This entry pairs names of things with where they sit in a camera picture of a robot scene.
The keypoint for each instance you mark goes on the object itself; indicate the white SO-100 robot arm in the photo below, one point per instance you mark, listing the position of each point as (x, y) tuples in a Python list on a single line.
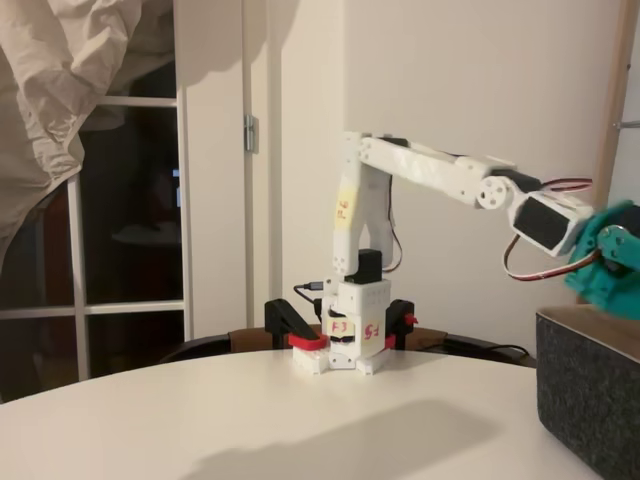
[(430, 165)]

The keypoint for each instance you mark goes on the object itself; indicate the dark grey felt basket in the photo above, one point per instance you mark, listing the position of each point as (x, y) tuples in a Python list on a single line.
[(590, 400)]

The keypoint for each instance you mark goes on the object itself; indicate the metal shelf cross brace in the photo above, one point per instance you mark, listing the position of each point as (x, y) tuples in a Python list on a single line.
[(629, 124)]

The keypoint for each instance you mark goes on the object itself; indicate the black clamp with red pad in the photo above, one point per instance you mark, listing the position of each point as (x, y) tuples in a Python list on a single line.
[(402, 315), (280, 315)]

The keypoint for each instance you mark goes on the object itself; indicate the white label F5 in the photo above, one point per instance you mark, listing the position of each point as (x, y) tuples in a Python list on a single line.
[(372, 332)]

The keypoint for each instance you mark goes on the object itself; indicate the yellow label F6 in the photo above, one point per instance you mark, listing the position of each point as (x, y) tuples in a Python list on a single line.
[(345, 207)]

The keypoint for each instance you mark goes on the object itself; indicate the yellow label F3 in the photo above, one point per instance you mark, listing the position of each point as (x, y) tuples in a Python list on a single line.
[(340, 328)]

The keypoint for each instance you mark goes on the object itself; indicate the metal door hinge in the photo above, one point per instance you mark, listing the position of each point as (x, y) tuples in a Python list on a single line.
[(251, 132)]

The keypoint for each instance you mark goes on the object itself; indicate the dark brown chair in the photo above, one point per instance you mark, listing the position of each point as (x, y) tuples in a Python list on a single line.
[(237, 340)]

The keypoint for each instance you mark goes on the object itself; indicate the white glazed door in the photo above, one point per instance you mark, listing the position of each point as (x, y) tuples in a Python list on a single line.
[(182, 225)]

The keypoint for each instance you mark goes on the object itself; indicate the beige crumpled curtain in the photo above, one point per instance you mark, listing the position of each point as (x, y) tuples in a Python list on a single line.
[(40, 100)]

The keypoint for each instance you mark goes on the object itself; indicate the light wooden shelf post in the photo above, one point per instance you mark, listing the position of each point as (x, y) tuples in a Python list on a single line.
[(610, 125)]

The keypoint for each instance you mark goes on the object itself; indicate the white door frame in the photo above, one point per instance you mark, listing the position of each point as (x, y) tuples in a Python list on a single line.
[(260, 225)]

